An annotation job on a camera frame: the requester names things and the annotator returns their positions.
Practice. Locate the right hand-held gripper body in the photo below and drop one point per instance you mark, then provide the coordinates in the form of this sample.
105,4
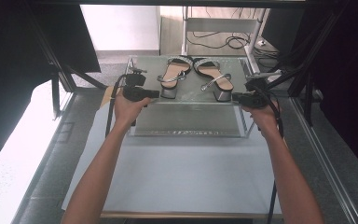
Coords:
258,95

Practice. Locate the pale blue table mat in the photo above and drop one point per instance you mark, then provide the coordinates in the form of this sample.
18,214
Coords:
192,174

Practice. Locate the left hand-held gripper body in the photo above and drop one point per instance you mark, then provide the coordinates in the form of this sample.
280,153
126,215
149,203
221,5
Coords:
133,90

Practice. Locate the white power strip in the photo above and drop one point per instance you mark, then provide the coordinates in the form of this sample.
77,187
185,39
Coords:
276,76

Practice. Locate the wooden table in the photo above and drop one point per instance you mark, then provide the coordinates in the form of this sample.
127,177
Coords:
183,214

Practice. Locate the person's left hand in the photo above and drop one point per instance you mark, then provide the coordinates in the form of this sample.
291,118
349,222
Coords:
127,112

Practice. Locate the black metal frame strut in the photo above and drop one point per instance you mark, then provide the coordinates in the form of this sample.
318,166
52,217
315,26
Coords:
306,68
62,73

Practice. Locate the black curtain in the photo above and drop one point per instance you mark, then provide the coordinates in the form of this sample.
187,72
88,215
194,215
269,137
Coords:
9,62
351,77

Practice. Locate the aluminium rail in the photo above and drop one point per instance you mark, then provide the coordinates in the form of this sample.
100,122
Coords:
326,161

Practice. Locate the white wall panel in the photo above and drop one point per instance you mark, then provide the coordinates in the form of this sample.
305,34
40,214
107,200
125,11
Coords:
121,28

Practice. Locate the person's right hand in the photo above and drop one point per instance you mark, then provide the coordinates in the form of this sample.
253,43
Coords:
262,119

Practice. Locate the white metal stand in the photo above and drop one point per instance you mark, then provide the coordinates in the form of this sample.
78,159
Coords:
220,25

